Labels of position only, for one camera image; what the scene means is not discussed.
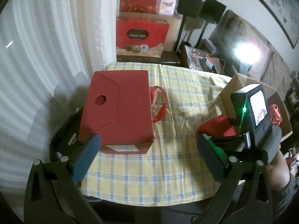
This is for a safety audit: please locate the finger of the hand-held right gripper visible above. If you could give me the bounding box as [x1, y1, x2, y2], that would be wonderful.
[202, 133, 246, 159]

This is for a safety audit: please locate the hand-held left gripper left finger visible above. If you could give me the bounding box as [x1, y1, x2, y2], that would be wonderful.
[23, 133, 105, 224]

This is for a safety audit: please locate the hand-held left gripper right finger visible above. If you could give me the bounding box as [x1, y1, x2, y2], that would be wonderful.
[192, 134, 274, 224]

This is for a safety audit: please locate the brown cardboard box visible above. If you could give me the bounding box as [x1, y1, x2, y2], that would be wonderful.
[218, 73, 293, 143]

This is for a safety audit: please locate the red cardboard box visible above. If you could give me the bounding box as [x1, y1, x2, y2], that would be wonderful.
[79, 70, 155, 155]

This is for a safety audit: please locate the person's right forearm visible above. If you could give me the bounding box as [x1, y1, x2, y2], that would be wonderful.
[271, 177, 299, 216]

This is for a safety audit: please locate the person's right hand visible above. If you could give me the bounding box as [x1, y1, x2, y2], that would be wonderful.
[265, 154, 293, 192]

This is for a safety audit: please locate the yellow blue checked tablecloth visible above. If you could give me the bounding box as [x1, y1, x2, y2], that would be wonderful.
[81, 62, 246, 202]

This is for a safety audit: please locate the clear plastic bag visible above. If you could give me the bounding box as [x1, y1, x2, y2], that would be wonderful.
[184, 45, 225, 73]

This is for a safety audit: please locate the flat screen television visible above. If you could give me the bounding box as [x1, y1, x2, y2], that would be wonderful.
[209, 10, 275, 75]

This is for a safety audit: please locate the black speaker stand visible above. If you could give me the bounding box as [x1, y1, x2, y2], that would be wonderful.
[174, 15, 187, 52]
[195, 21, 208, 48]

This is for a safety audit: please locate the black speaker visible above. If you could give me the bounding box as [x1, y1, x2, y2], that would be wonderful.
[198, 0, 227, 25]
[176, 0, 204, 18]

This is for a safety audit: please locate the large brown cardboard carton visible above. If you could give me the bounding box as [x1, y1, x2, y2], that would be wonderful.
[117, 12, 185, 52]

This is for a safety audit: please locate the white curtain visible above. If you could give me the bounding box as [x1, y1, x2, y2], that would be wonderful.
[0, 0, 124, 192]

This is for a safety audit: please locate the small white box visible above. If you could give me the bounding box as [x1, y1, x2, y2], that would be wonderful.
[159, 0, 177, 15]

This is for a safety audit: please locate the red ribbon handle bag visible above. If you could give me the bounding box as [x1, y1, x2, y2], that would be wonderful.
[149, 86, 168, 123]

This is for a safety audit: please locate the framed wall picture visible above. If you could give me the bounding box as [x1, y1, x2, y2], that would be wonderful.
[238, 0, 299, 49]

